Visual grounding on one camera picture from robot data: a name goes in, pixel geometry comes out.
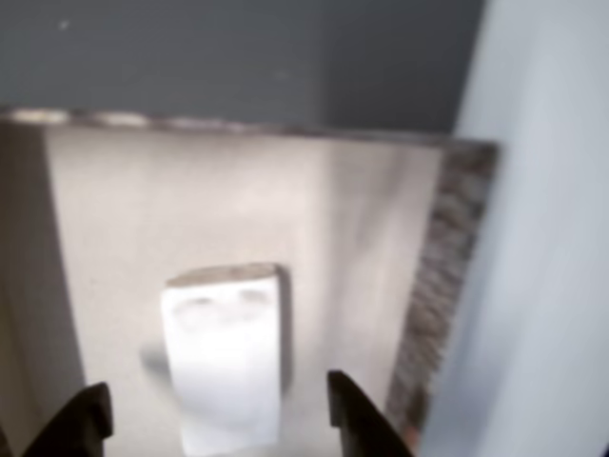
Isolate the small white rectangular block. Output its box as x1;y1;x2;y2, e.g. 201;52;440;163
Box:
160;262;286;456

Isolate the grey desk mat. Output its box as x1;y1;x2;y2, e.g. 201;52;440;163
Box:
0;0;486;139

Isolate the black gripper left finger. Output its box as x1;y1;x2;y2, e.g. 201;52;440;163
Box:
22;381;115;457

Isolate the bark-patterned cardboard box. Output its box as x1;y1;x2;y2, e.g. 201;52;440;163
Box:
0;107;501;457

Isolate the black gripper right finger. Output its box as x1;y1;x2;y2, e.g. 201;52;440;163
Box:
326;369;415;457

